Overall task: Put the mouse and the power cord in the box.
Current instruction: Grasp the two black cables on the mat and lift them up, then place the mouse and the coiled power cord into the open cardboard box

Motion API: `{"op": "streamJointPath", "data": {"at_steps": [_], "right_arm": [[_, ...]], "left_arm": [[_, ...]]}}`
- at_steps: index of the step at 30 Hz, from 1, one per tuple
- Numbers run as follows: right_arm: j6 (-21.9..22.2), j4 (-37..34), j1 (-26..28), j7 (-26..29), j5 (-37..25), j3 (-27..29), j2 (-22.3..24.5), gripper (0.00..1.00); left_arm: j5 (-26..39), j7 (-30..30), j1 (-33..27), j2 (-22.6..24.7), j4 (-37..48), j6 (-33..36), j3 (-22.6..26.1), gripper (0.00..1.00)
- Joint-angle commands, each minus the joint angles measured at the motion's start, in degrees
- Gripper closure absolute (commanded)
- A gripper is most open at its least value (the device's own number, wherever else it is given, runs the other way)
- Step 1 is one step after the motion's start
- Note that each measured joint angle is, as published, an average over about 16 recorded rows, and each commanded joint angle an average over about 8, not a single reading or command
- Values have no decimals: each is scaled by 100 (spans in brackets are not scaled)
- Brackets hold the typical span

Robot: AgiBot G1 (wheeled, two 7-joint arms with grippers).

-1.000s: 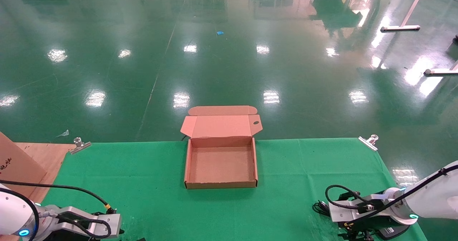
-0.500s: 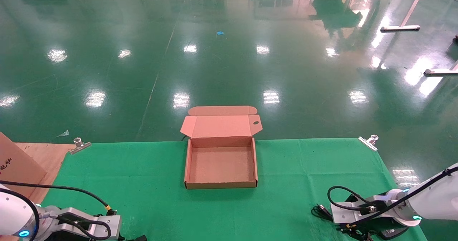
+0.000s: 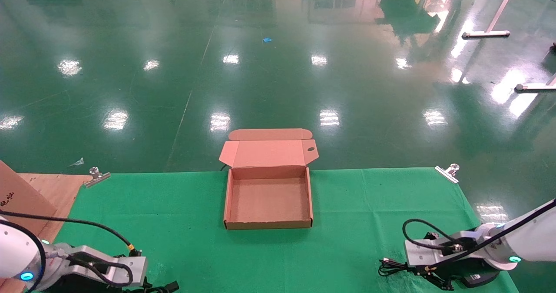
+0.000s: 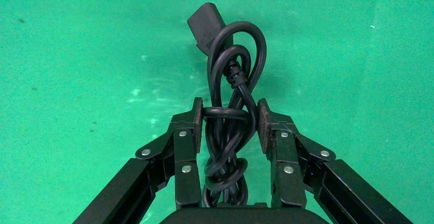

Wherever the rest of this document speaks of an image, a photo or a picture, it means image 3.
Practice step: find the green cloth mat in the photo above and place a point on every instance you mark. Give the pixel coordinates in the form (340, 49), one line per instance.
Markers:
(347, 241)

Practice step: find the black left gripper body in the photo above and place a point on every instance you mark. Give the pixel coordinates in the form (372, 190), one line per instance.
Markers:
(87, 286)

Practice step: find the clear plastic floor scrap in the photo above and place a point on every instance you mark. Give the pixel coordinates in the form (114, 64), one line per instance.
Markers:
(77, 162)

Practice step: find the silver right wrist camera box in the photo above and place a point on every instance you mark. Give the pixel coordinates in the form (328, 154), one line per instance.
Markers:
(421, 251)

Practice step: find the brown cardboard carton with writing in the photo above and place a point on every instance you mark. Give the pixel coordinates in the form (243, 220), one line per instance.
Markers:
(21, 197)

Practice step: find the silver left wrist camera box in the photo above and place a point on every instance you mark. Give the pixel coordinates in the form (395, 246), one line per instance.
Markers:
(130, 269)

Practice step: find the silver metal binder clip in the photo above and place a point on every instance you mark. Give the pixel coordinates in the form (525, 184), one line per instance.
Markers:
(448, 173)
(96, 178)

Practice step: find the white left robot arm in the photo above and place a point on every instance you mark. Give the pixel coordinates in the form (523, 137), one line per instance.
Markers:
(15, 249)

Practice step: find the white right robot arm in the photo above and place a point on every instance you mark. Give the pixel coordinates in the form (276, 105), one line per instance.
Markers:
(530, 236)

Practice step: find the white table leg with foot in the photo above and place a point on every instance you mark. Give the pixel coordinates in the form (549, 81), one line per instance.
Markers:
(536, 87)
(485, 34)

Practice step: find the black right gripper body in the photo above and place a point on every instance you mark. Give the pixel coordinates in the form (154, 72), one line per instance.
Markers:
(478, 275)

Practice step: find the open brown cardboard box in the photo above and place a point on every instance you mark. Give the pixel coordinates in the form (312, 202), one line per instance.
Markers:
(269, 201)

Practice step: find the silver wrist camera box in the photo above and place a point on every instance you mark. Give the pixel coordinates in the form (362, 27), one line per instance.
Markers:
(421, 251)
(130, 269)

